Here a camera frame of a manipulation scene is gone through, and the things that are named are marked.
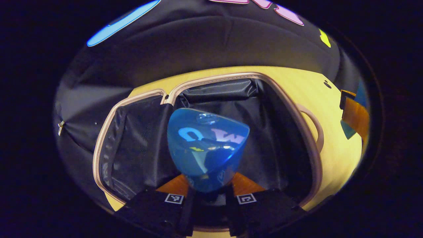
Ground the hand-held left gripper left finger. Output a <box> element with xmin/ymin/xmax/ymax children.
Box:
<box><xmin>115</xmin><ymin>174</ymin><xmax>196</xmax><ymax>237</ymax></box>

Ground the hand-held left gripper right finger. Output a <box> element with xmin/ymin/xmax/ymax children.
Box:
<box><xmin>226</xmin><ymin>172</ymin><xmax>305</xmax><ymax>237</ymax></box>

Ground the small blue-green tube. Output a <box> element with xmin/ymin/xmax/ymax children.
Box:
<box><xmin>340</xmin><ymin>79</ymin><xmax>368</xmax><ymax>140</ymax></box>

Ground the blue-capped green bottle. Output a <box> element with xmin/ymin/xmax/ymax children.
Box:
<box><xmin>167</xmin><ymin>108</ymin><xmax>250</xmax><ymax>194</ymax></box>

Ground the black backdrop cloth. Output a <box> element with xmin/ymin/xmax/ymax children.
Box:
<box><xmin>55</xmin><ymin>0</ymin><xmax>361</xmax><ymax>207</ymax></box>

